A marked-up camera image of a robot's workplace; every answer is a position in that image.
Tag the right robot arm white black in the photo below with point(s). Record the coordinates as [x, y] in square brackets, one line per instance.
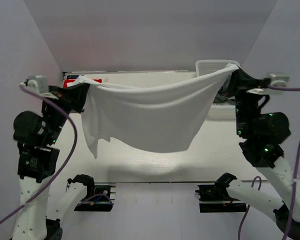
[263, 133]

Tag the grey t shirt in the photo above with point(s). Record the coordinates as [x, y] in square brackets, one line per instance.
[222, 98]

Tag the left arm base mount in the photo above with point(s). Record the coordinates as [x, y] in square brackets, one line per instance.
[102, 200]

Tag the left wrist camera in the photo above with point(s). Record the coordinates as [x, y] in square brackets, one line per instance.
[37, 84]

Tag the white t shirt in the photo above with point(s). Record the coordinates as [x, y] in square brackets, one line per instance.
[159, 119]

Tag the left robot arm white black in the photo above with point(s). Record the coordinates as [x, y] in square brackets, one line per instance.
[35, 135]

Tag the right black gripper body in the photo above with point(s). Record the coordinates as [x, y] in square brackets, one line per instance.
[243, 99]

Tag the folded red t shirt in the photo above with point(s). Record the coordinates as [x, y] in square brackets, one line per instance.
[71, 82]

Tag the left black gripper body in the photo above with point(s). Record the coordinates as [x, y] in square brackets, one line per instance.
[56, 91]

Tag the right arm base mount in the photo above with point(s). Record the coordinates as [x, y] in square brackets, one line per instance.
[213, 200]

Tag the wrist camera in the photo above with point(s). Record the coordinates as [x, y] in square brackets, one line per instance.
[37, 84]
[277, 79]

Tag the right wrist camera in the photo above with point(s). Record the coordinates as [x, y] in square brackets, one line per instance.
[277, 79]

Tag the blue label sticker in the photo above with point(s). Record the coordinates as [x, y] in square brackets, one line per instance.
[73, 76]

